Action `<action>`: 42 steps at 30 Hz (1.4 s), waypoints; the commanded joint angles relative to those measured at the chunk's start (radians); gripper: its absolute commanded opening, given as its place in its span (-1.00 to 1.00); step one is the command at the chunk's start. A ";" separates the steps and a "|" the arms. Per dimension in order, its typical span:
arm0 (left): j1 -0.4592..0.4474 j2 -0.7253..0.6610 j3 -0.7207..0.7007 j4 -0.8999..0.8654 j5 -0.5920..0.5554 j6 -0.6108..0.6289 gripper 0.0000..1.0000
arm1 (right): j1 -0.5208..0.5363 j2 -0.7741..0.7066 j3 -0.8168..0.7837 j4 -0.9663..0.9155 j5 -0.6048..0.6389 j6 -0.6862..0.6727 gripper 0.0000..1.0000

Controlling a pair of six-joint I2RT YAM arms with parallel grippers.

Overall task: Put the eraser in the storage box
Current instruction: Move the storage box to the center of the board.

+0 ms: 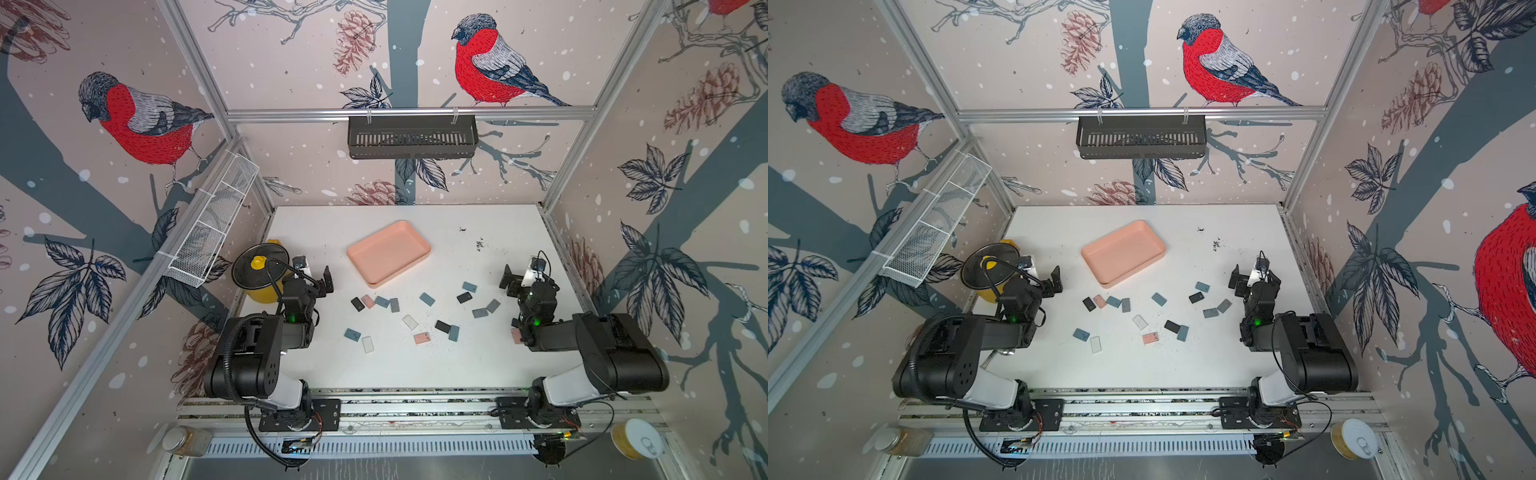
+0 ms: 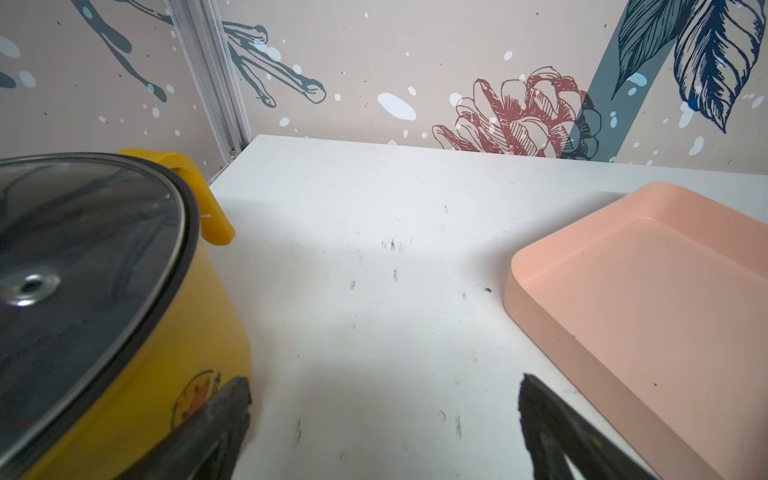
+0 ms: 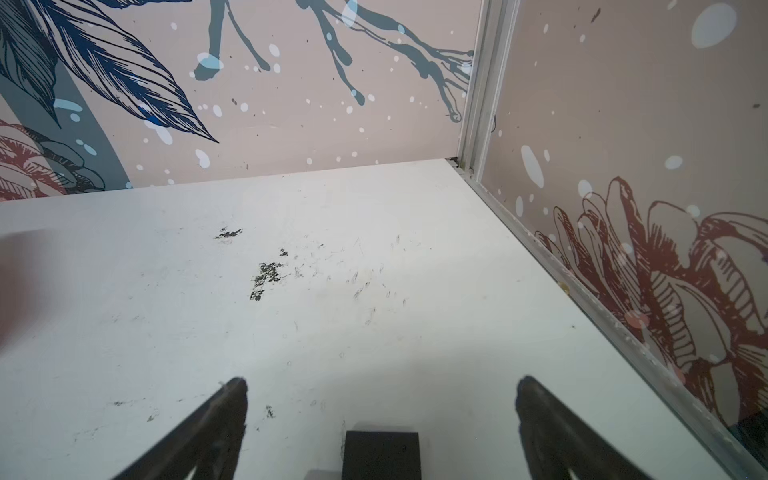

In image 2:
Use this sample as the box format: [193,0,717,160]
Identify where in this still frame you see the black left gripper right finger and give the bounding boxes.
[518,374,653,479]

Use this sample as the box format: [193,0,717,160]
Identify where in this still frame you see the yellow electric cooking pot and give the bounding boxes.
[1,149,252,479]

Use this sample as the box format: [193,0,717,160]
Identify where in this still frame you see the pink plastic storage tray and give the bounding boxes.
[503,182,767,479]

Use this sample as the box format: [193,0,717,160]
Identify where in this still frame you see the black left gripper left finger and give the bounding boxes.
[119,377,251,480]

